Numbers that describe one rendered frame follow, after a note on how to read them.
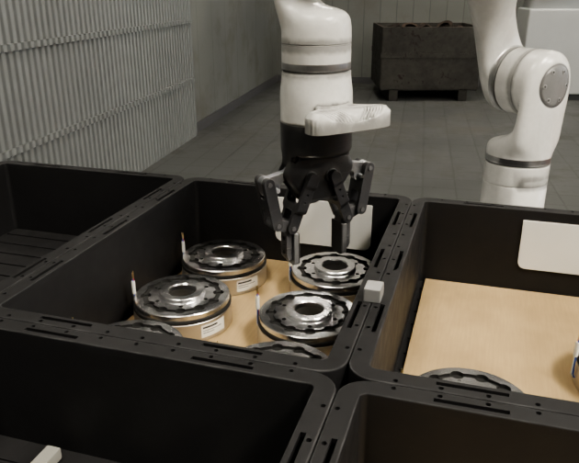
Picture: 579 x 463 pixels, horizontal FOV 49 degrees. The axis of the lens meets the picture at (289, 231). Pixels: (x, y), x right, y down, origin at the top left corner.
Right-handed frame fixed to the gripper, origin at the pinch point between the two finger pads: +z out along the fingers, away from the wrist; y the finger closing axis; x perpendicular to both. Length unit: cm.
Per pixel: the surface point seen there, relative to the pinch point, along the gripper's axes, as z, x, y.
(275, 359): -3.6, 23.3, 17.0
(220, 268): 3.8, -7.2, 8.9
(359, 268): 3.7, 1.3, -5.1
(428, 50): 45, -486, -425
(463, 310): 7.0, 10.5, -13.0
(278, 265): 6.8, -10.5, -0.4
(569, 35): 32, -421, -559
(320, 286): 3.6, 3.0, 1.2
